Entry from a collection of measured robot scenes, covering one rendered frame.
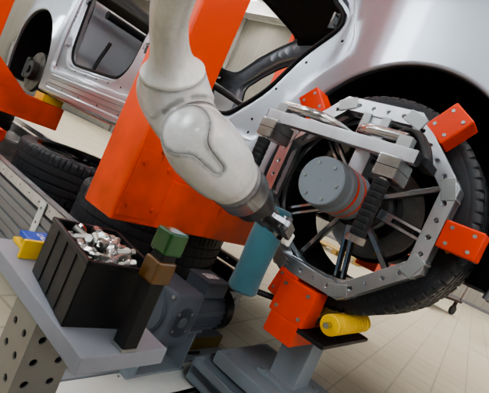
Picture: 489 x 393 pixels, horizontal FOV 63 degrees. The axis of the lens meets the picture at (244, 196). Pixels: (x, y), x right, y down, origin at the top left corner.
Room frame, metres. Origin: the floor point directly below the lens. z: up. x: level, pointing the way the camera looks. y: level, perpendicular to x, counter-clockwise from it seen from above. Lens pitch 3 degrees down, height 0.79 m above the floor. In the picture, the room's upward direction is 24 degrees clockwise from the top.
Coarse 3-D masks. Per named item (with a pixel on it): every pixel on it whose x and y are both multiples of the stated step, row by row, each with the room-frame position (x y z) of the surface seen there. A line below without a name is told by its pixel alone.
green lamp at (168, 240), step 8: (160, 232) 0.63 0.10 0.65; (168, 232) 0.62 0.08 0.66; (176, 232) 0.63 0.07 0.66; (152, 240) 0.64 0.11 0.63; (160, 240) 0.62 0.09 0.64; (168, 240) 0.61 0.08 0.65; (176, 240) 0.62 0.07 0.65; (184, 240) 0.63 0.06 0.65; (160, 248) 0.62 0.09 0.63; (168, 248) 0.62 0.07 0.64; (176, 248) 0.63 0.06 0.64; (184, 248) 0.64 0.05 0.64; (168, 256) 0.62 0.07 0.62; (176, 256) 0.63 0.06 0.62
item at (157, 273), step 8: (152, 256) 0.63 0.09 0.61; (144, 264) 0.63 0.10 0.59; (152, 264) 0.62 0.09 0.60; (160, 264) 0.61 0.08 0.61; (168, 264) 0.63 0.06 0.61; (144, 272) 0.63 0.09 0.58; (152, 272) 0.62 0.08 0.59; (160, 272) 0.62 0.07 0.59; (168, 272) 0.63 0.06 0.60; (152, 280) 0.61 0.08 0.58; (160, 280) 0.62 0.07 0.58; (168, 280) 0.64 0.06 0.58
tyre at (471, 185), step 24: (384, 96) 1.24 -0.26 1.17; (456, 168) 1.06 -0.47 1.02; (480, 168) 1.09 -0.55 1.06; (480, 192) 1.02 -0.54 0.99; (456, 216) 1.03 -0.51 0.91; (480, 216) 1.01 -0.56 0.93; (432, 264) 1.03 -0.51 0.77; (456, 264) 1.00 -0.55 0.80; (408, 288) 1.04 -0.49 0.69; (432, 288) 1.02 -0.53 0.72; (456, 288) 1.17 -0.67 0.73; (360, 312) 1.10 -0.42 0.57; (384, 312) 1.07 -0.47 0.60; (408, 312) 1.20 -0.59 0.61
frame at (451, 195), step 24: (408, 120) 1.07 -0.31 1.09; (288, 144) 1.28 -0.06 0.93; (432, 144) 1.04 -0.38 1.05; (288, 168) 1.31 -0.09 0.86; (456, 192) 0.96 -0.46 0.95; (432, 216) 0.98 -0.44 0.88; (432, 240) 0.97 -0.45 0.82; (288, 264) 1.18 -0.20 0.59; (408, 264) 0.98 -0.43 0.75; (336, 288) 1.07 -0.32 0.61; (360, 288) 1.03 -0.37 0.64; (384, 288) 1.05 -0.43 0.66
